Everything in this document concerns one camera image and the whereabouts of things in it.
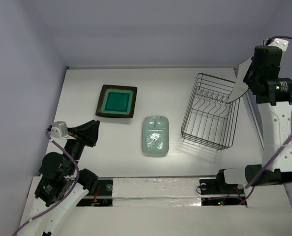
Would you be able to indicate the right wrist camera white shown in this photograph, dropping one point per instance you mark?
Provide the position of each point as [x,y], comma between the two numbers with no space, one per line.
[278,42]

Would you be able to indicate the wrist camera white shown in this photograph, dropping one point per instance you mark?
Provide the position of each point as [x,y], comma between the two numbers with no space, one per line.
[278,42]
[59,130]

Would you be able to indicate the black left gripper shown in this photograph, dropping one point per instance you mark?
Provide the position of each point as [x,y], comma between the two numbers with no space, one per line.
[87,132]

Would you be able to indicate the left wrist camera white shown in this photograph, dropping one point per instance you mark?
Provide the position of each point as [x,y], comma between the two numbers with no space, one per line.
[59,130]

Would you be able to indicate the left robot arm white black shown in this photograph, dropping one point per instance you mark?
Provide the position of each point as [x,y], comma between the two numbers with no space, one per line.
[62,185]

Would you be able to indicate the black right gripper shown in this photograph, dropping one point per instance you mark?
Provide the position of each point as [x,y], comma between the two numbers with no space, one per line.
[252,80]

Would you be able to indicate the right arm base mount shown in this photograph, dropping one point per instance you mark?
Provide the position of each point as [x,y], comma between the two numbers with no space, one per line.
[215,192]

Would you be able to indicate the white round plate black rim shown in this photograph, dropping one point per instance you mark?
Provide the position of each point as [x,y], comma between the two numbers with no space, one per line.
[240,88]

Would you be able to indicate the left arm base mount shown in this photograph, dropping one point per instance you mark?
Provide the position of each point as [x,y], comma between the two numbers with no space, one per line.
[102,195]

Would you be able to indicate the light blue patterned plate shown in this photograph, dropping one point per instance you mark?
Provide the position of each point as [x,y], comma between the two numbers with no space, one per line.
[155,136]

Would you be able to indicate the grey wire dish rack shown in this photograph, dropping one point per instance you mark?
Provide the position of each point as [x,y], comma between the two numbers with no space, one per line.
[210,119]

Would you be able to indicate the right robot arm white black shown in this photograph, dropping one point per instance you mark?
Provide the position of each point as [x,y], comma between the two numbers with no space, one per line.
[275,109]

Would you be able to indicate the teal green square plate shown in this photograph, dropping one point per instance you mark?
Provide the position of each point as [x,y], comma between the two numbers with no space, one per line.
[117,98]

